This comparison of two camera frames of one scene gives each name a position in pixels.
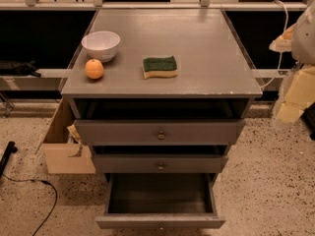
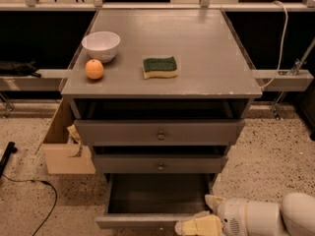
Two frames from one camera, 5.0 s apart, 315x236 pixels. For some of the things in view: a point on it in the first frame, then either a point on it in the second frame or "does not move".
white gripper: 304,39 -> 231,216
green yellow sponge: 162,67 does not move
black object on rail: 19,68 does not move
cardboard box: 62,147 does not move
